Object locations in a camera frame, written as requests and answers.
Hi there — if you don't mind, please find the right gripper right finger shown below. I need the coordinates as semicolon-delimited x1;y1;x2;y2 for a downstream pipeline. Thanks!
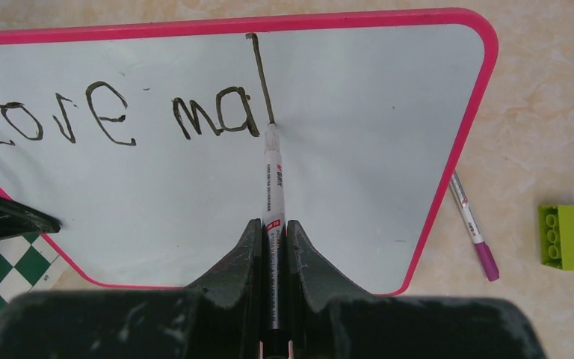
286;220;371;358

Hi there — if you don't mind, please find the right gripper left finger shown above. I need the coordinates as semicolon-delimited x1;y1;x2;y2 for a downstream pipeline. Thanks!
185;218;262;358

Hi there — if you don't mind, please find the black whiteboard marker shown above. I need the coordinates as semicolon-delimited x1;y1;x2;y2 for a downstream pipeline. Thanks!
261;123;290;358

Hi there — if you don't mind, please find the pink framed whiteboard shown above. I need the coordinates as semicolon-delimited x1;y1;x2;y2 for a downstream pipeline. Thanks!
0;8;498;295

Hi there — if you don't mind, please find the purple whiteboard marker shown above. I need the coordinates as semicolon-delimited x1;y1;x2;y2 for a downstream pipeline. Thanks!
449;171;499;282

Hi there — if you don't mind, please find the green white chessboard mat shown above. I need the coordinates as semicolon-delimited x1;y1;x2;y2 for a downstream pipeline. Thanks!
0;235;69;311

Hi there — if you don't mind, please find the green white toy brick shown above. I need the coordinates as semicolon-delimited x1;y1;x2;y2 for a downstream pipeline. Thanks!
538;205;574;271

